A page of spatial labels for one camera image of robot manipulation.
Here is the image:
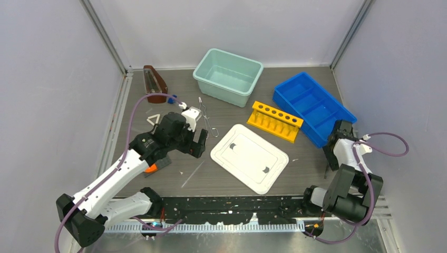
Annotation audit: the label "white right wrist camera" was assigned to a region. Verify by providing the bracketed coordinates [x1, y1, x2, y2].
[353, 134, 373, 156]

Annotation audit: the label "yellow test tube rack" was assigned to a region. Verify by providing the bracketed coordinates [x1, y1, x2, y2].
[247, 101, 304, 143]

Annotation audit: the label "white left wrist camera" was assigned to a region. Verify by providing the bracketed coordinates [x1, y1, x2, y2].
[181, 107, 202, 132]

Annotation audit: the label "grey brick plate orange piece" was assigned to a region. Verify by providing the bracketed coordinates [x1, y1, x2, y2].
[143, 154, 172, 178]

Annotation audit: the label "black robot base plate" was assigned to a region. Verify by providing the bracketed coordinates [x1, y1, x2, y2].
[138, 196, 325, 236]

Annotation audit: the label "clear plastic pipette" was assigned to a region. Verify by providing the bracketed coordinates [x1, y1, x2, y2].
[324, 164, 330, 179]

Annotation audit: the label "blue divided plastic tray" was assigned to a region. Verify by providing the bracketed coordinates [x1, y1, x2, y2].
[273, 72, 357, 148]

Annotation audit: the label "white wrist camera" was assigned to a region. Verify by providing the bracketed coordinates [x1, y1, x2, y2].
[353, 134, 373, 156]
[181, 107, 202, 132]

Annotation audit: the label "white clay triangle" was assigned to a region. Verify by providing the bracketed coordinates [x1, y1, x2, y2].
[146, 114, 161, 127]

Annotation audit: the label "metal crucible tongs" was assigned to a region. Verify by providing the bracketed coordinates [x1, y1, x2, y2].
[198, 96, 219, 138]

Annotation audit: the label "brown wooden metronome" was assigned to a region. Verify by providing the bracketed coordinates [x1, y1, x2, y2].
[143, 65, 168, 104]

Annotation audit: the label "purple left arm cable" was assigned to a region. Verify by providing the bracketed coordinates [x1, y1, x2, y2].
[54, 93, 186, 253]

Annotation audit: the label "white plastic bin lid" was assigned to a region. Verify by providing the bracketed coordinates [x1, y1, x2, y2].
[210, 124, 289, 194]

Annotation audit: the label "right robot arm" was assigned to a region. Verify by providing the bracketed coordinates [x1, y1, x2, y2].
[300, 120, 383, 224]

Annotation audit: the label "mint green plastic bin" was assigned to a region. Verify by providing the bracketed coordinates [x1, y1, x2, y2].
[193, 48, 264, 108]

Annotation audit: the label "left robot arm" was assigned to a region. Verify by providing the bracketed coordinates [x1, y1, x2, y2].
[56, 108, 208, 248]

